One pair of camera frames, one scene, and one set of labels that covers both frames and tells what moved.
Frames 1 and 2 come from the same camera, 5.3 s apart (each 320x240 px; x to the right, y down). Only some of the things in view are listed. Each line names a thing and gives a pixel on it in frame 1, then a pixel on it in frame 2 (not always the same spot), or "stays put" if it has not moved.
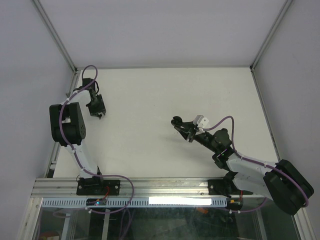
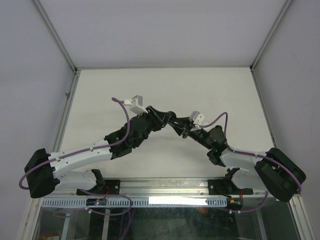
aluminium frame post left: x=55 y=35 stays put
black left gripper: x=95 y=111 to x=159 y=119
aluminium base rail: x=67 y=188 stays put
